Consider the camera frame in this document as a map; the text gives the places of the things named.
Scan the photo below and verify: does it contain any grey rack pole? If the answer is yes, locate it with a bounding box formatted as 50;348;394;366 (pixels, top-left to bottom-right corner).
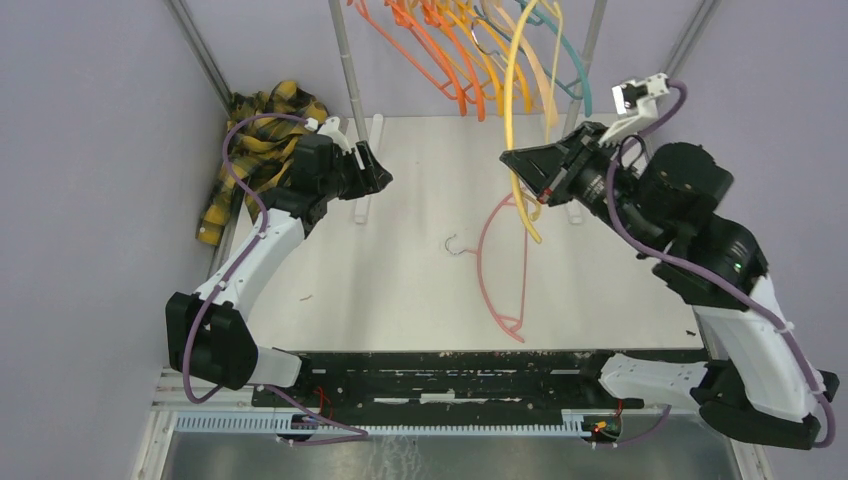
562;0;608;136
328;0;368;141

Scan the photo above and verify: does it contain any right grey rack pole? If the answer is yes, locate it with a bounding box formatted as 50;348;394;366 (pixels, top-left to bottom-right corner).
562;0;608;136

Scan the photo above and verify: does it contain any orange hanger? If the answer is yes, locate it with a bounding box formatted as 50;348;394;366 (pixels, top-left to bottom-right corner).
384;1;486;121
343;1;468;116

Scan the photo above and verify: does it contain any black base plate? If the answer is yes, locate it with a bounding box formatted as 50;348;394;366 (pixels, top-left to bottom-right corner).
284;350;645;426

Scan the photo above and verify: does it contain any left grey rack pole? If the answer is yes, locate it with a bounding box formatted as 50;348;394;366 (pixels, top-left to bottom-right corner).
328;0;368;141

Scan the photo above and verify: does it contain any amber yellow hanger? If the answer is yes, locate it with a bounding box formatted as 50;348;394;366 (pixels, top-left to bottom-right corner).
420;1;502;122

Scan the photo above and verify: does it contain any white slotted cable duct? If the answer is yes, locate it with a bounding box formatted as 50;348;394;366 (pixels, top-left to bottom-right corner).
174;410;598;439

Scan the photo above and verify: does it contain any purple cable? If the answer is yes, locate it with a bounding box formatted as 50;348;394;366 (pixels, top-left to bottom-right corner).
604;78;839;450
181;112;319;405

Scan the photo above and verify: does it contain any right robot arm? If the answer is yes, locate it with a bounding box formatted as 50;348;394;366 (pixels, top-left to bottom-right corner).
500;122;840;450

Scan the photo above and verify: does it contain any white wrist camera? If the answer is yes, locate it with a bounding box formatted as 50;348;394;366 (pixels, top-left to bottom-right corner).
597;73;673;147
304;116;353;153

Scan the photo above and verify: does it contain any teal hanger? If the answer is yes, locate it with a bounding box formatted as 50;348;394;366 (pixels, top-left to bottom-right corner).
473;1;581;101

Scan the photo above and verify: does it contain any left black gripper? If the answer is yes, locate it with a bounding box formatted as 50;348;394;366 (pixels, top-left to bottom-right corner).
320;141;393;202

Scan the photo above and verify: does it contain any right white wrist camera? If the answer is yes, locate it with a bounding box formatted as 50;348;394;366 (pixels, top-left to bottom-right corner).
597;73;673;147

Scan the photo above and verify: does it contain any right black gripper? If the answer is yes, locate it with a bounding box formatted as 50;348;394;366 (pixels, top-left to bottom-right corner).
504;117;663;252

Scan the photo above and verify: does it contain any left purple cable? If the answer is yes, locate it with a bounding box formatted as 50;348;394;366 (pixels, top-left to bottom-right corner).
181;112;319;405

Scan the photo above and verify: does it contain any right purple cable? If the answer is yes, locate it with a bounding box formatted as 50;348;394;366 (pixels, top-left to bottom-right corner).
604;78;839;450

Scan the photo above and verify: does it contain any pale yellow hanger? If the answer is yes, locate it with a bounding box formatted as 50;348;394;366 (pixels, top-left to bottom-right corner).
503;1;560;244

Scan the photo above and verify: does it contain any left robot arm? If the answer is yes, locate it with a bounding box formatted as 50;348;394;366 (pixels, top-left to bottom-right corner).
165;134;393;407

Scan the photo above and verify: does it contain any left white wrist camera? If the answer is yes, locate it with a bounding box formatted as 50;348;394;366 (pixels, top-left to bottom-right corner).
304;116;353;153

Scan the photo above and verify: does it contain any yellow plaid shirt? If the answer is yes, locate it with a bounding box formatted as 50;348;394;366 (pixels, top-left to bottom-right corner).
195;80;328;246

